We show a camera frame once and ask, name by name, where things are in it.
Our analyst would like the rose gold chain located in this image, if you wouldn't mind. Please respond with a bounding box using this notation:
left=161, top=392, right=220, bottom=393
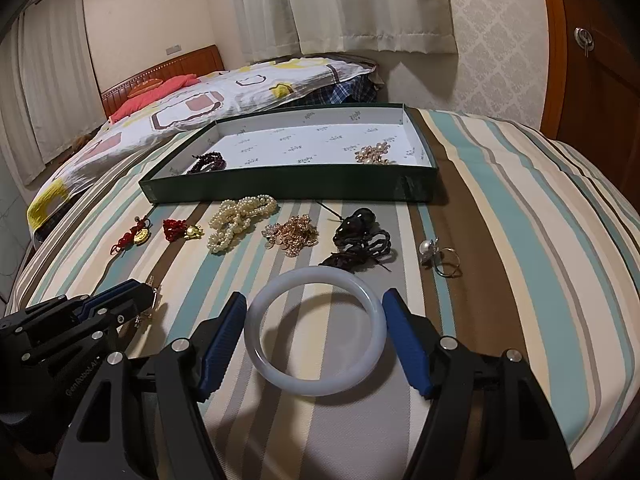
left=262, top=215, right=319, bottom=257

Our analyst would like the wooden headboard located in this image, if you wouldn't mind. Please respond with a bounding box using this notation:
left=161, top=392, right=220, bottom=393
left=100, top=45, right=224, bottom=118

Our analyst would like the orange cushion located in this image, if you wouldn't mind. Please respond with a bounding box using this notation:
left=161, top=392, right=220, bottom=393
left=127, top=79, right=163, bottom=98

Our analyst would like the red knot gold charm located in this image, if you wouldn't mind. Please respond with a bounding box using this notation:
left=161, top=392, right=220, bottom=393
left=111, top=215, right=152, bottom=256

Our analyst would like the dark red bead bracelet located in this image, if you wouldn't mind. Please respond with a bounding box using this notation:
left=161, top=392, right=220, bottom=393
left=189, top=152, right=227, bottom=173

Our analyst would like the sheer white curtain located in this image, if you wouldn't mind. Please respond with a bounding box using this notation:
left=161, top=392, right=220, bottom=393
left=235, top=0, right=301, bottom=66

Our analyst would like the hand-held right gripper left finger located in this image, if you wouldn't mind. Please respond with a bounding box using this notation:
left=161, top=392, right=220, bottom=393
left=52, top=292, right=248, bottom=480

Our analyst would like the green cardboard box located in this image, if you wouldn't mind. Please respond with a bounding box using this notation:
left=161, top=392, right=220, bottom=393
left=138, top=102, right=441, bottom=205

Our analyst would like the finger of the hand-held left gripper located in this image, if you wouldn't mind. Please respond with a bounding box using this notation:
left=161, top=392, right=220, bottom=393
left=17, top=292, right=156, bottom=366
left=22, top=280, right=153, bottom=333

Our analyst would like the black pendant with cord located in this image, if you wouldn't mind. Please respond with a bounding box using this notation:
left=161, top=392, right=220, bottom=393
left=315, top=201, right=393, bottom=273

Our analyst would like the striped bed cover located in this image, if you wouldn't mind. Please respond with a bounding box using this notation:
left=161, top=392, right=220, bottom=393
left=10, top=107, right=640, bottom=480

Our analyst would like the wooden wardrobe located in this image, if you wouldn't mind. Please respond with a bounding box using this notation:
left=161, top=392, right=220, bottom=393
left=535, top=0, right=640, bottom=171

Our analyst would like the white patterned quilt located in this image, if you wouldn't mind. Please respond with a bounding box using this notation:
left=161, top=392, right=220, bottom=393
left=27, top=56, right=378, bottom=233

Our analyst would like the small silver clip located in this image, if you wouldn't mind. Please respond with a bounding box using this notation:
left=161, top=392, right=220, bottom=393
left=132, top=275, right=163, bottom=326

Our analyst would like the white jade bangle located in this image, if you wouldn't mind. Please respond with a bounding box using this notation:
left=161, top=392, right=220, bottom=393
left=243, top=266, right=388, bottom=397

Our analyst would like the pink pillow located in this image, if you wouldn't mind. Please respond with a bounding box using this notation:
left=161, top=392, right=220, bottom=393
left=109, top=74, right=198, bottom=123

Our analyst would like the metal wardrobe handle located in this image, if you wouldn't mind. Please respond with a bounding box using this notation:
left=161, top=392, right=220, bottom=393
left=574, top=26, right=595, bottom=56

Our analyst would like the cream curtain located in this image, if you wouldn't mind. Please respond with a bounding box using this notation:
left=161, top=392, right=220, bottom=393
left=280, top=0, right=458, bottom=56

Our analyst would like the gold frog red bead charm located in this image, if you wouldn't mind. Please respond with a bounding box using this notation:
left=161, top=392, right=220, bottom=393
left=163, top=218, right=205, bottom=243

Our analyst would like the white pleated curtain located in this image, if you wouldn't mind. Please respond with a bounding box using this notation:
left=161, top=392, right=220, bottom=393
left=0, top=0, right=108, bottom=186

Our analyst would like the blue plaid sheet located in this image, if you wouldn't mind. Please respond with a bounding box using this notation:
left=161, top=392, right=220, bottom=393
left=295, top=75, right=383, bottom=108

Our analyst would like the silver pearl ring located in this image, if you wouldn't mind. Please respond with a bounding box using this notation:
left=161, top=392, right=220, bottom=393
left=420, top=237, right=462, bottom=278

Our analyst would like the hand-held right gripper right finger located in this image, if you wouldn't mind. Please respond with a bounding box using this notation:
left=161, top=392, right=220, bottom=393
left=381, top=287, right=576, bottom=480

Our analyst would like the white pearl necklace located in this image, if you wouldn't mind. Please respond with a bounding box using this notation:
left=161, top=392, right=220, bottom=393
left=207, top=195, right=279, bottom=255

